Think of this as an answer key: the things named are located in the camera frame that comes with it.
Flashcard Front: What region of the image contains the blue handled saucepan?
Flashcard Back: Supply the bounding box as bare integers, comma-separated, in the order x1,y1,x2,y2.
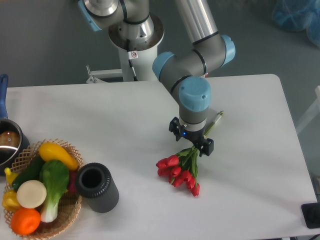
0,74,30,176

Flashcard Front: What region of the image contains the woven wicker basket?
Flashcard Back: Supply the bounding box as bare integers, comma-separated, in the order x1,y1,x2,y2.
10,139,84,240

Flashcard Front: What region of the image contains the dark green cucumber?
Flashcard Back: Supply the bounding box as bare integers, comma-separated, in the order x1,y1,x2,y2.
11,154,45,192

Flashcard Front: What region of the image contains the small yellow fruit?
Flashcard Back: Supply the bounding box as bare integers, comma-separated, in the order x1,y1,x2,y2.
4,167,18,186

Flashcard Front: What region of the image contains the blue plastic bag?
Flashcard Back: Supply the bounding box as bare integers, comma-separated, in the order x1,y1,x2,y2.
271,0,320,47

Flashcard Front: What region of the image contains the yellow squash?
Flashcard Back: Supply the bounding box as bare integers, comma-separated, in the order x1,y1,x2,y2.
38,142,78,171

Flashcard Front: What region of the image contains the orange fruit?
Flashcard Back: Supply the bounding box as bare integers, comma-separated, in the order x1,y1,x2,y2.
10,208,41,235

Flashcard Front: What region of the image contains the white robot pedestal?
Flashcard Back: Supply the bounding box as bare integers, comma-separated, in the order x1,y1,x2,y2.
85,14,177,84

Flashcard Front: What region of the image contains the white frame at right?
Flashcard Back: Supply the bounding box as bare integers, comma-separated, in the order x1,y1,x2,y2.
295,85,320,135

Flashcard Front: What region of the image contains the red tulip bouquet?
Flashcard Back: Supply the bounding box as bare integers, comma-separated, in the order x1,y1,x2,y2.
155,110,225,198

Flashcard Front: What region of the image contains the green bok choy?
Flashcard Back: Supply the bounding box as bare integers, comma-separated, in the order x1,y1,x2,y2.
39,159,69,223

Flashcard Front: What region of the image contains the yellow bell pepper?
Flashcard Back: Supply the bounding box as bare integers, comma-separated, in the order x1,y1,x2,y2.
2,189,22,213

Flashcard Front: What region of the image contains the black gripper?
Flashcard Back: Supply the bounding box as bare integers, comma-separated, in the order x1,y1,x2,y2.
168,116,214,157

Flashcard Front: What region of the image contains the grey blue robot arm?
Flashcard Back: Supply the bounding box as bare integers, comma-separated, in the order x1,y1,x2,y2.
77,0,236,156

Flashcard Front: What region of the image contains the black cable on pedestal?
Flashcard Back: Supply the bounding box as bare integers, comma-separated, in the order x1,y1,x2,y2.
125,38,139,82

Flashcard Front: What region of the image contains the black device at table edge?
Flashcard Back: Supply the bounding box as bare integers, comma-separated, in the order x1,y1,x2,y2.
301,202,320,229

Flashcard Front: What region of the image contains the red vegetable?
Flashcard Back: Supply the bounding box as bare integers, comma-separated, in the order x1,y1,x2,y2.
67,170,77,194

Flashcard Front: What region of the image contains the dark grey ribbed vase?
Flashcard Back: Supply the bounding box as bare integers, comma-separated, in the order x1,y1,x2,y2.
75,162,120,213

